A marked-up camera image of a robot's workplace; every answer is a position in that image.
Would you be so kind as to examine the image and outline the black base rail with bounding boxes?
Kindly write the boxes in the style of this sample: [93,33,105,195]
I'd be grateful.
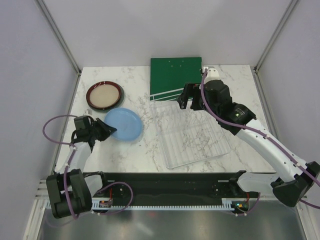
[94,171,263,207]

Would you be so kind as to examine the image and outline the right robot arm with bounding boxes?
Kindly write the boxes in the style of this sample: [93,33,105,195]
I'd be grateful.
[177,80,320,207]

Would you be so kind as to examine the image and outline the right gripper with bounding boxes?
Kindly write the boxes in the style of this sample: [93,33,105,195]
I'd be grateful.
[176,81,220,118]

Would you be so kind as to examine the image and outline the green board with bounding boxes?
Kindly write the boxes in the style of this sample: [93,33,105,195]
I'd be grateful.
[149,56,202,101]

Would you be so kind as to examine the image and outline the blue plate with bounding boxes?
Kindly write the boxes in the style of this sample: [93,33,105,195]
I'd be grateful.
[104,107,143,142]

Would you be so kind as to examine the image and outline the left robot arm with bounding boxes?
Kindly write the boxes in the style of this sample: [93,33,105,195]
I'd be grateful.
[46,115,117,219]

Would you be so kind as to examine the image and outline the white cable duct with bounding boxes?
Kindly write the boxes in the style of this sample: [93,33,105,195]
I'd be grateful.
[91,198,249,212]

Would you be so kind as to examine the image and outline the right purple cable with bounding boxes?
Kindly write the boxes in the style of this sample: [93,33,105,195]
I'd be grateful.
[199,69,320,217]

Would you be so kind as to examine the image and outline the purple cable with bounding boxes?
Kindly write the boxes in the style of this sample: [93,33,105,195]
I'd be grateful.
[42,114,135,221]
[199,69,320,217]

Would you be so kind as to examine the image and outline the white wire dish rack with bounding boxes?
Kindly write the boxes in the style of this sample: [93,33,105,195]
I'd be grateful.
[149,88,231,169]

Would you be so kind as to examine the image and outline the grey-green glass plate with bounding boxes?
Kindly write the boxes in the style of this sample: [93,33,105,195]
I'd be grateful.
[89,83,126,112]

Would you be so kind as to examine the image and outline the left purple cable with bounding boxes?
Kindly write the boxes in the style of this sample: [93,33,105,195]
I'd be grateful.
[42,114,135,221]

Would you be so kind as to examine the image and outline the red beige plate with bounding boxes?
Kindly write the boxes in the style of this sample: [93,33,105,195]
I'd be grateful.
[87,82,124,112]
[85,80,122,110]

